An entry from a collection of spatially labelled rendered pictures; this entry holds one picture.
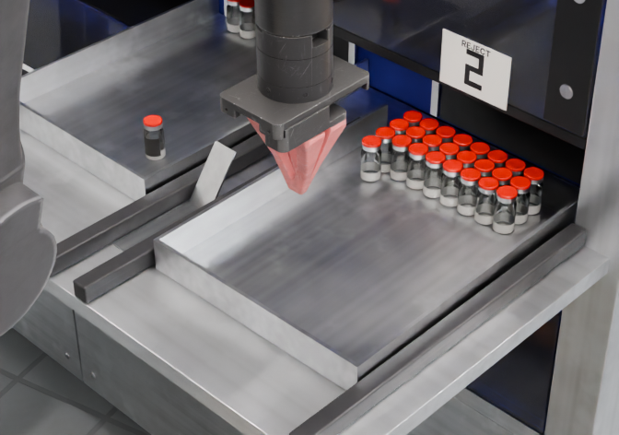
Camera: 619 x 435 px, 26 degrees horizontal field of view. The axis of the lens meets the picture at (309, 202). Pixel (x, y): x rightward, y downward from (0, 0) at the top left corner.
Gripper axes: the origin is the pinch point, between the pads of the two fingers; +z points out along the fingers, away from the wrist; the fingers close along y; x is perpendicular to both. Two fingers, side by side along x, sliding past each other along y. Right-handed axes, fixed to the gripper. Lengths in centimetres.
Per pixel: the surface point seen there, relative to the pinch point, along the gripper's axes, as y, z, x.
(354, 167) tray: 26.1, 20.3, 17.5
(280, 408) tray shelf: -5.0, 20.0, -2.4
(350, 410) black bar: -2.3, 18.2, -8.0
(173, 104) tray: 21, 20, 41
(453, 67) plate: 32.2, 7.4, 9.6
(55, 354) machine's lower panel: 31, 98, 91
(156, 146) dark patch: 12.3, 18.2, 33.6
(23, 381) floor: 29, 108, 100
